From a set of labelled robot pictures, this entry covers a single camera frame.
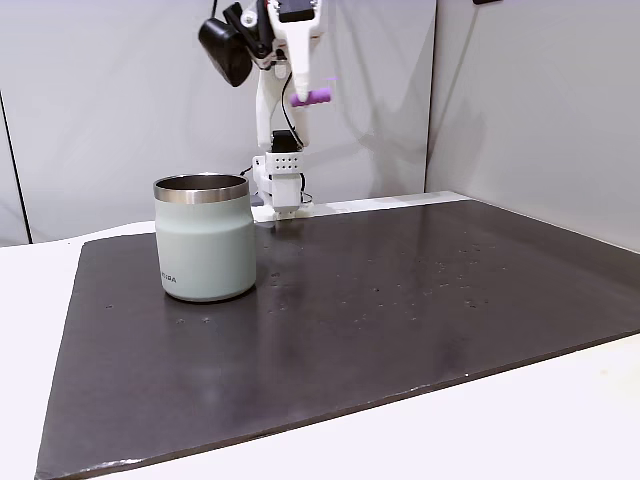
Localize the purple ribbed pen grip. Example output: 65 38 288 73
289 87 333 108

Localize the pale green steel cup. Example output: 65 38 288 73
152 173 259 303

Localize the dark grey table mat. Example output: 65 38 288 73
33 198 640 480

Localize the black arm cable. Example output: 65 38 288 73
279 64 306 149

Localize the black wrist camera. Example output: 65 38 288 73
198 17 254 88

